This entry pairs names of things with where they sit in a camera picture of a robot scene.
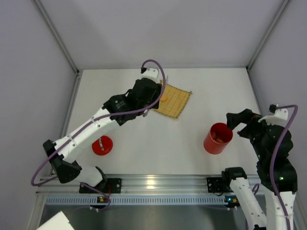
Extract yellow round slice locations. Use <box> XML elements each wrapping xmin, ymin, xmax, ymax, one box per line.
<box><xmin>160</xmin><ymin>95</ymin><xmax>167</xmax><ymax>102</ymax></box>

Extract red cylindrical lunch container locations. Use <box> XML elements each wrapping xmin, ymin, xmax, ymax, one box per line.
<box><xmin>203</xmin><ymin>123</ymin><xmax>234</xmax><ymax>155</ymax></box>

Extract stainless steel tongs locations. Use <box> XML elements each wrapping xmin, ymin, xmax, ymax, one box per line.
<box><xmin>142</xmin><ymin>75</ymin><xmax>168</xmax><ymax>117</ymax></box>

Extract orange fried shrimp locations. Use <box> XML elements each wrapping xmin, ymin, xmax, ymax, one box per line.
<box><xmin>212</xmin><ymin>133</ymin><xmax>225</xmax><ymax>144</ymax></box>

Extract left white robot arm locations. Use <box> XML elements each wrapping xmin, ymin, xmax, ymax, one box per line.
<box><xmin>43</xmin><ymin>78</ymin><xmax>165</xmax><ymax>187</ymax></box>

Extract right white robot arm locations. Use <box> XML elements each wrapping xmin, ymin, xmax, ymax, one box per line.
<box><xmin>222</xmin><ymin>104</ymin><xmax>298</xmax><ymax>230</ymax></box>

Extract white box corner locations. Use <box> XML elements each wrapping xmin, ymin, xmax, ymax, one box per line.
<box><xmin>37</xmin><ymin>211</ymin><xmax>74</xmax><ymax>230</ymax></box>

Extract woven bamboo tray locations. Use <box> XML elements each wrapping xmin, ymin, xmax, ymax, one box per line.
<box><xmin>153</xmin><ymin>84</ymin><xmax>192</xmax><ymax>119</ymax></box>

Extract red round container lid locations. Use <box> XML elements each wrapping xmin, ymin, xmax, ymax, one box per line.
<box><xmin>92</xmin><ymin>136</ymin><xmax>113</xmax><ymax>156</ymax></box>

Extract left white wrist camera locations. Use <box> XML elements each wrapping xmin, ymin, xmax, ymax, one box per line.
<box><xmin>140</xmin><ymin>67</ymin><xmax>159</xmax><ymax>82</ymax></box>

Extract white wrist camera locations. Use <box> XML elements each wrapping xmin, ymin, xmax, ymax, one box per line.
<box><xmin>140</xmin><ymin>67</ymin><xmax>159</xmax><ymax>82</ymax></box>
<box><xmin>258</xmin><ymin>104</ymin><xmax>289</xmax><ymax>125</ymax></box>

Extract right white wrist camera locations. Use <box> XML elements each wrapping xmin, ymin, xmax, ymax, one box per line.
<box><xmin>258</xmin><ymin>104</ymin><xmax>289</xmax><ymax>125</ymax></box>

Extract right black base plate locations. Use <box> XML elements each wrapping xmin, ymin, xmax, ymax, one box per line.
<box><xmin>206</xmin><ymin>177</ymin><xmax>232</xmax><ymax>194</ymax></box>

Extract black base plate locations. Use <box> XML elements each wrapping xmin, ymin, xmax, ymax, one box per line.
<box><xmin>79</xmin><ymin>178</ymin><xmax>122</xmax><ymax>194</ymax></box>
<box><xmin>206</xmin><ymin>177</ymin><xmax>232</xmax><ymax>194</ymax></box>

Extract left aluminium frame post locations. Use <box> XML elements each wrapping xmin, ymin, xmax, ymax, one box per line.
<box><xmin>31</xmin><ymin>0</ymin><xmax>80</xmax><ymax>75</ymax></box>

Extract aluminium frame post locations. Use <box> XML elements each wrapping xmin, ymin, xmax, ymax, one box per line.
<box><xmin>31</xmin><ymin>0</ymin><xmax>80</xmax><ymax>75</ymax></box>
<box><xmin>246</xmin><ymin>0</ymin><xmax>292</xmax><ymax>71</ymax></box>

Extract aluminium mounting rail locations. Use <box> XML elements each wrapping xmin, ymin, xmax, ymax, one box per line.
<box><xmin>35</xmin><ymin>174</ymin><xmax>298</xmax><ymax>195</ymax></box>

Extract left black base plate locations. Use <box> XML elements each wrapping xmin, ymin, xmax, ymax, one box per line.
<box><xmin>79</xmin><ymin>178</ymin><xmax>122</xmax><ymax>194</ymax></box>

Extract right aluminium frame post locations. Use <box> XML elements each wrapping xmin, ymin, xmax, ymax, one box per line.
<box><xmin>246</xmin><ymin>0</ymin><xmax>292</xmax><ymax>71</ymax></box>

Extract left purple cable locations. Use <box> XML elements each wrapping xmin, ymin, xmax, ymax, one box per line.
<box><xmin>30</xmin><ymin>59</ymin><xmax>166</xmax><ymax>211</ymax></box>

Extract slotted grey cable duct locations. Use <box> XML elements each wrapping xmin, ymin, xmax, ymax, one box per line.
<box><xmin>45</xmin><ymin>195</ymin><xmax>229</xmax><ymax>206</ymax></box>

